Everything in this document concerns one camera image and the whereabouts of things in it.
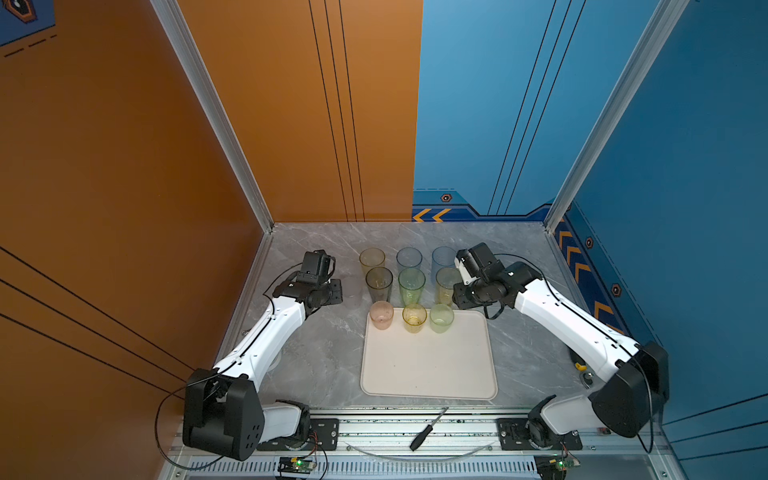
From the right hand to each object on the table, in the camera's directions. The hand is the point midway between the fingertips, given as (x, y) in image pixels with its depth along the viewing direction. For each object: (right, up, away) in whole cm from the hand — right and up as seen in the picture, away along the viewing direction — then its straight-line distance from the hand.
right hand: (457, 297), depth 81 cm
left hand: (-35, +2, +5) cm, 35 cm away
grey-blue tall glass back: (-12, +11, +13) cm, 21 cm away
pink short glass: (-21, -7, +12) cm, 25 cm away
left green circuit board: (-41, -39, -10) cm, 57 cm away
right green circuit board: (+21, -39, -11) cm, 45 cm away
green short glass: (-3, -8, +10) cm, 13 cm away
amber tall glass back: (-26, +10, +26) cm, 38 cm away
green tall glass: (-12, +3, +6) cm, 14 cm away
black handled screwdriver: (-10, -33, -8) cm, 36 cm away
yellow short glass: (-11, -8, +10) cm, 17 cm away
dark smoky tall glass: (-22, +3, +12) cm, 26 cm away
